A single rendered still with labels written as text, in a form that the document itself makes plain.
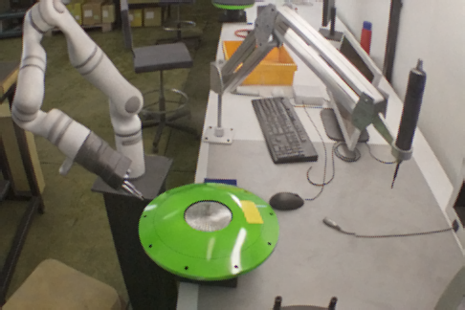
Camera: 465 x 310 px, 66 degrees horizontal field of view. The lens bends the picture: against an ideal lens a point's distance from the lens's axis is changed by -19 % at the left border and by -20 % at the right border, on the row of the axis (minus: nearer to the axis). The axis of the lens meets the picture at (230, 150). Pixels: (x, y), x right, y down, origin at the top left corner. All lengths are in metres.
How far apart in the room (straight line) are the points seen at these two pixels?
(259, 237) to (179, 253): 0.17
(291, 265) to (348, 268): 0.15
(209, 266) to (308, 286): 0.29
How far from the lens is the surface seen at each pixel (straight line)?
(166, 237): 0.90
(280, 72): 1.93
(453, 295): 0.49
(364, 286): 1.07
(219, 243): 0.88
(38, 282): 1.50
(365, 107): 0.87
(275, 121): 1.61
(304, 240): 1.15
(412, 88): 0.79
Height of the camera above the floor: 1.71
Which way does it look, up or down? 33 degrees down
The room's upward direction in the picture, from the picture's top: 2 degrees clockwise
